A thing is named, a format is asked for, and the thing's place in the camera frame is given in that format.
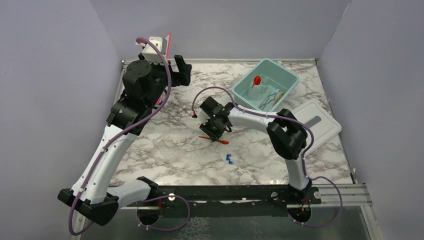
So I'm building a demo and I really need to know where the red pipette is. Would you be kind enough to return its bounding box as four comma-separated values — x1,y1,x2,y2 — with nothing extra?
199,136,229,145
251,75,262,89

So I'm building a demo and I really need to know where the tan bristle test tube brush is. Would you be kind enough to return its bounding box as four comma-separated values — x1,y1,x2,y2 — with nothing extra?
272,93,285,107

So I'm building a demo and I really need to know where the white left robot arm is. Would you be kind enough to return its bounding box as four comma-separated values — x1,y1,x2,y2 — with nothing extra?
57,55,192,226

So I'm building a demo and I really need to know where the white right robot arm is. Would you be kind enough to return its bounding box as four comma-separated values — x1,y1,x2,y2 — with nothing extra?
197,96,312,204

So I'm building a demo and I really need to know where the pink framed whiteboard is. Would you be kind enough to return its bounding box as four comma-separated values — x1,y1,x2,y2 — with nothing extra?
156,33,172,105

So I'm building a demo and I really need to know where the red pipette in bin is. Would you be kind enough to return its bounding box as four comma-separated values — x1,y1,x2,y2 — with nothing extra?
251,75,262,89

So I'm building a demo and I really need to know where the teal plastic bin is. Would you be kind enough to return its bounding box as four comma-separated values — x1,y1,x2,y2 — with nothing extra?
231,58,300,112

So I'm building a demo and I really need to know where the white bin lid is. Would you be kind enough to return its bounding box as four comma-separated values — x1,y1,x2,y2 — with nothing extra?
293,99,342,156

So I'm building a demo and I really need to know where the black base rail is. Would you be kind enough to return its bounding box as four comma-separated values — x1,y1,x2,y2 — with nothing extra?
130,185,319,218

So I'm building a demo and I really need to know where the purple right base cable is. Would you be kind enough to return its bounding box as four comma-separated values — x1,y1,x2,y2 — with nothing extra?
287,176,344,230

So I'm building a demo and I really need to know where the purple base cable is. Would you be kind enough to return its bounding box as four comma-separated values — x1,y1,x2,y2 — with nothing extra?
287,176,344,230
136,194,192,232

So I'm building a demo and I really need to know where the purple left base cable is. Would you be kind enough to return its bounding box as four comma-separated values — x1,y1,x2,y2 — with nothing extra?
136,194,192,232

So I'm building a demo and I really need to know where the aluminium frame rail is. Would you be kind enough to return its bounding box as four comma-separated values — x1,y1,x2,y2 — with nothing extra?
306,184,373,208

